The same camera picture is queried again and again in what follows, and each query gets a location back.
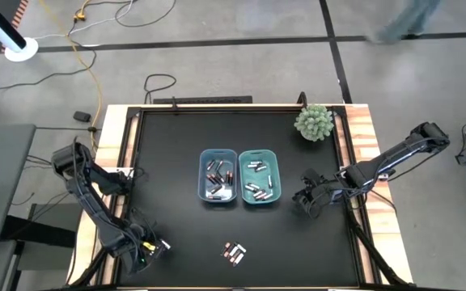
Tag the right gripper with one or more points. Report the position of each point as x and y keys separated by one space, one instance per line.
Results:
x=324 y=188

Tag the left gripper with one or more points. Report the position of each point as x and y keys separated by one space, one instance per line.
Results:
x=138 y=246

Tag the teal plastic bin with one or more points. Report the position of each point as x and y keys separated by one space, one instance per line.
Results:
x=275 y=161

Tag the dusty blue plastic bin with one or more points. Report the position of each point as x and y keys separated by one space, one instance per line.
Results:
x=202 y=194

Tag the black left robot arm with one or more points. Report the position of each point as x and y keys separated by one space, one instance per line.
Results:
x=95 y=210

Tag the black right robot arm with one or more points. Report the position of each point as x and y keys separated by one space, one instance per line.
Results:
x=395 y=155

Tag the light wooden table board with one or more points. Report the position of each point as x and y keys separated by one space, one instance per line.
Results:
x=378 y=226

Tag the green succulent in patterned pot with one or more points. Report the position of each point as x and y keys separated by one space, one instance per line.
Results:
x=314 y=123

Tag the black table clamp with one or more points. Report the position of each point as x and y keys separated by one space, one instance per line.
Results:
x=302 y=99

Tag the black desk base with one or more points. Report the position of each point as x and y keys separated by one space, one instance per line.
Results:
x=35 y=230

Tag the black power adapter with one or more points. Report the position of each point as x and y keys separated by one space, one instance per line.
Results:
x=82 y=116

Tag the person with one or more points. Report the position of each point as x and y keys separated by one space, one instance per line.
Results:
x=411 y=20

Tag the white black pole round base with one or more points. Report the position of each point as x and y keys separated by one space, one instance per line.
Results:
x=20 y=49

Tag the black aluminium table frame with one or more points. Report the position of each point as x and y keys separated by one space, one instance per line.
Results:
x=217 y=109

